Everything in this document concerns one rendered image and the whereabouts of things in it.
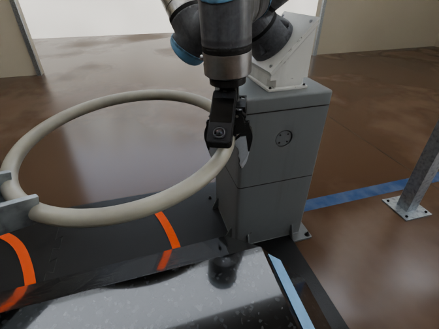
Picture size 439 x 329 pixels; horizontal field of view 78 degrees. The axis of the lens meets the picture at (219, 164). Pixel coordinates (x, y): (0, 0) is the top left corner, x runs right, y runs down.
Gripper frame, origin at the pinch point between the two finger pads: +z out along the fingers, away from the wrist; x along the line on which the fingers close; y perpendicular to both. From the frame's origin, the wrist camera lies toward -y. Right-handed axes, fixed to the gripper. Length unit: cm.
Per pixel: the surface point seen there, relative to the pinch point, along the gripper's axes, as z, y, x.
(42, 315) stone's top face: 1.5, -35.3, 23.0
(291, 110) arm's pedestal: 12, 54, -19
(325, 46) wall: 106, 538, -130
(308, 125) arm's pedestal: 21, 57, -27
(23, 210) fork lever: -8.0, -24.5, 29.5
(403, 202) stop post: 91, 87, -100
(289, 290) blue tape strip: 5.5, -25.6, -12.4
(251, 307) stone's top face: 3.0, -30.1, -6.3
